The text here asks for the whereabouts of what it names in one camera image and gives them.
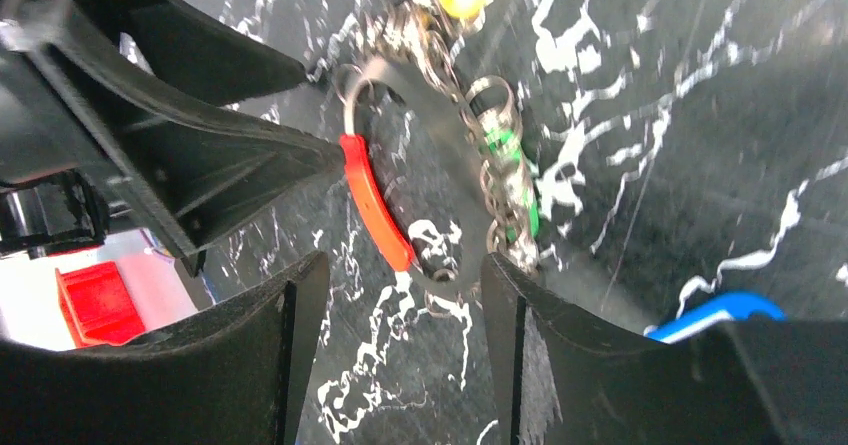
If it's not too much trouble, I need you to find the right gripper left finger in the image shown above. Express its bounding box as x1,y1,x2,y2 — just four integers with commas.
1,251,330,444

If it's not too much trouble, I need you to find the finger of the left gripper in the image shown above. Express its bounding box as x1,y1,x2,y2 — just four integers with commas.
26,0,343,256
72,0,306,106

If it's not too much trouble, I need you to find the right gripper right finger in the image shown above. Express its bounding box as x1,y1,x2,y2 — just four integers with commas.
481,254,847,444

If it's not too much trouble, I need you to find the blue tagged key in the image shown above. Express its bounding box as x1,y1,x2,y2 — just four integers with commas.
643,291,786,344

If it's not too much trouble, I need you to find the red handled keyring with keys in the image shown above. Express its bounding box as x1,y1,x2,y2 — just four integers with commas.
331,0,551,298

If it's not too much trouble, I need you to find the white card box left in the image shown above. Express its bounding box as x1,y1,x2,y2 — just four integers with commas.
1,229,215,351

